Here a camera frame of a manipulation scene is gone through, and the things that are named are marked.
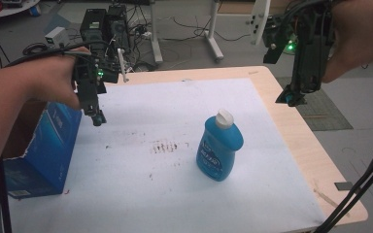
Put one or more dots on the white stick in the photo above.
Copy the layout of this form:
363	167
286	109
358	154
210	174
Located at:
122	64

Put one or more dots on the small white device box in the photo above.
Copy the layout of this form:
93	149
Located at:
56	37

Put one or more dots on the white desk leg frame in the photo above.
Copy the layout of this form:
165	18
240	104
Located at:
214	32
155	32

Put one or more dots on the white table mat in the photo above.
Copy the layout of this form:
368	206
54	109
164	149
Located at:
162	155

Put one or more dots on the black computer tower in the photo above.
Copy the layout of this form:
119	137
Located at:
105	26

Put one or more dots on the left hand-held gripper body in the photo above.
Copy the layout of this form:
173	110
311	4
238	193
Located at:
87	77

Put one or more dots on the person's right hand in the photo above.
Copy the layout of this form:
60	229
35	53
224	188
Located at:
359	35

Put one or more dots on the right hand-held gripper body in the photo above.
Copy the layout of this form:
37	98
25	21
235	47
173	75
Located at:
304	48

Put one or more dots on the white perforated post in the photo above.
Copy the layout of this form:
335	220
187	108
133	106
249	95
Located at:
260	21

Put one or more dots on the grey floor mat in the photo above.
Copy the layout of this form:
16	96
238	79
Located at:
320	106

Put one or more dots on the blue cardboard box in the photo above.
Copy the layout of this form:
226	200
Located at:
42	152

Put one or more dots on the person's left hand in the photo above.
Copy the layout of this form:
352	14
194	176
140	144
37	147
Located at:
53	76

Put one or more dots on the black tape patch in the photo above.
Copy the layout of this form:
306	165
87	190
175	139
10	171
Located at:
344	185

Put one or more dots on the white round table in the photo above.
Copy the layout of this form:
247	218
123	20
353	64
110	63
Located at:
6	7

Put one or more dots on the blue detergent bottle white cap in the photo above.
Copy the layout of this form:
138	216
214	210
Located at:
219	149

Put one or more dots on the black tripod legs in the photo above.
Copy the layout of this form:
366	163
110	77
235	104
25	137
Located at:
359	191

